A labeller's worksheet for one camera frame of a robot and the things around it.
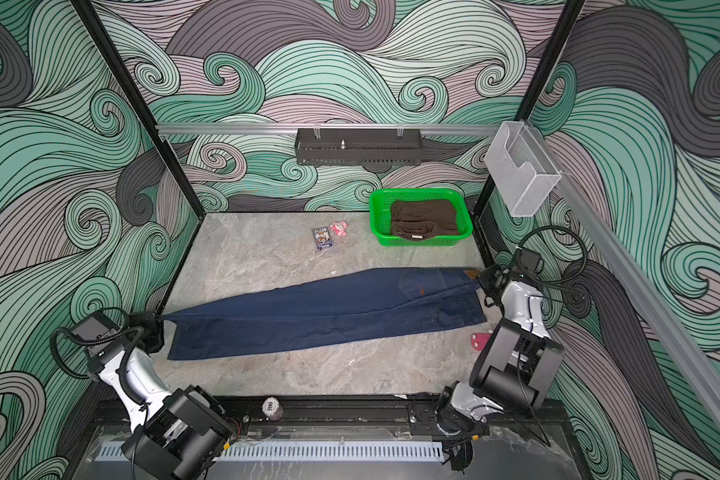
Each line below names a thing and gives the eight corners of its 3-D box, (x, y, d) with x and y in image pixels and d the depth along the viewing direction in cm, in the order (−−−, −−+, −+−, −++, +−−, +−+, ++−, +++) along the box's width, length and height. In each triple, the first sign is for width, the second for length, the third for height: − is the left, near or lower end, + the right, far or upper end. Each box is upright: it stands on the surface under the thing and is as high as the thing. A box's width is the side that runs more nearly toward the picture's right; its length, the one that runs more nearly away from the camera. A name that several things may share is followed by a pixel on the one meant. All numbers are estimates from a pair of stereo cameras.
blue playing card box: (317, 251, 111) (316, 247, 109) (312, 232, 117) (312, 229, 115) (333, 247, 112) (333, 244, 110) (328, 229, 118) (327, 225, 117)
